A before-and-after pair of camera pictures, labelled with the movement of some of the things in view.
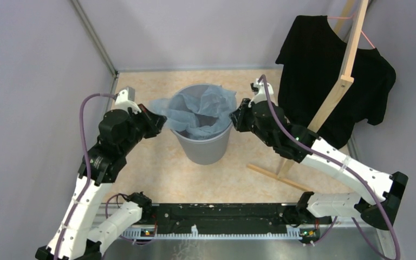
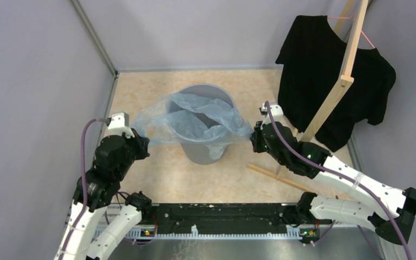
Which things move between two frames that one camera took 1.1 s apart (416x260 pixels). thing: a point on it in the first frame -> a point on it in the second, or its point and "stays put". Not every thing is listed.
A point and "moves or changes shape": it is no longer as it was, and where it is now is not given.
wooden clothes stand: x=337 y=98 stays put
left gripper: x=154 y=122 -> x=142 y=142
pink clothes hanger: x=332 y=17 stays put
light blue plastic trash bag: x=191 y=118 moves or changes shape
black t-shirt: x=311 y=58 stays put
